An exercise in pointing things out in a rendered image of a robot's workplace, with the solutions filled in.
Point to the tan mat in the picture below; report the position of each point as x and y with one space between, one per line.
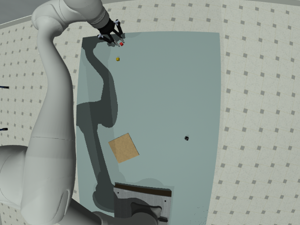
123 148

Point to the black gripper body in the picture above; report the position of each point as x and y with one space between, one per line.
107 27

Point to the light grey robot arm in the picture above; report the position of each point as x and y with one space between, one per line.
39 179

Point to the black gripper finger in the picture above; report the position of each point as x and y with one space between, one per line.
101 37
119 29

